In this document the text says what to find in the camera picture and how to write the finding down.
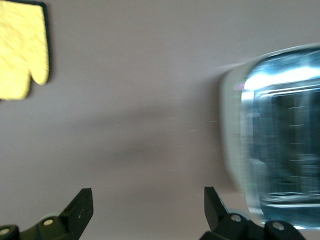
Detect chrome two-slot toaster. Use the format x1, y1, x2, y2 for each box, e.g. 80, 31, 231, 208
218, 43, 320, 231

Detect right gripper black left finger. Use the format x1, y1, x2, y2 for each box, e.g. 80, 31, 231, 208
0, 187, 94, 240

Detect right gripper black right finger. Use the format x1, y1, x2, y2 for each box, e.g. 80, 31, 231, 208
198, 186, 305, 240

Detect yellow quilted oven mitt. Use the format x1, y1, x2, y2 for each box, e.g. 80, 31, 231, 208
0, 0, 52, 101

